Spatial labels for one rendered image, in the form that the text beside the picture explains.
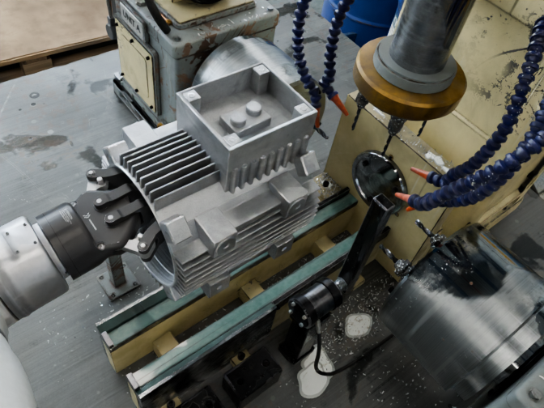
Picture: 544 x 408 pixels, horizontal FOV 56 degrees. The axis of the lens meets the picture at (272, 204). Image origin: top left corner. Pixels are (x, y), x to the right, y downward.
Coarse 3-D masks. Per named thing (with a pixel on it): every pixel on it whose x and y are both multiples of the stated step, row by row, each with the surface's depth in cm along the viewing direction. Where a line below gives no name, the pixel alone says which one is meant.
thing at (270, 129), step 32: (256, 64) 60; (224, 96) 60; (256, 96) 61; (288, 96) 59; (192, 128) 56; (224, 128) 57; (256, 128) 57; (288, 128) 55; (224, 160) 53; (256, 160) 55; (288, 160) 61
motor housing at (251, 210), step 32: (160, 128) 63; (128, 160) 54; (160, 160) 55; (192, 160) 55; (160, 192) 52; (192, 192) 54; (224, 192) 56; (256, 192) 58; (192, 224) 54; (256, 224) 59; (288, 224) 63; (160, 256) 66; (192, 256) 54; (224, 256) 58; (256, 256) 65; (192, 288) 58
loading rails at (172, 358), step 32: (320, 224) 113; (288, 256) 115; (320, 256) 108; (160, 288) 97; (256, 288) 109; (288, 288) 102; (128, 320) 94; (160, 320) 95; (192, 320) 105; (224, 320) 96; (256, 320) 95; (128, 352) 96; (160, 352) 98; (192, 352) 92; (224, 352) 96; (128, 384) 90; (160, 384) 86; (192, 384) 97
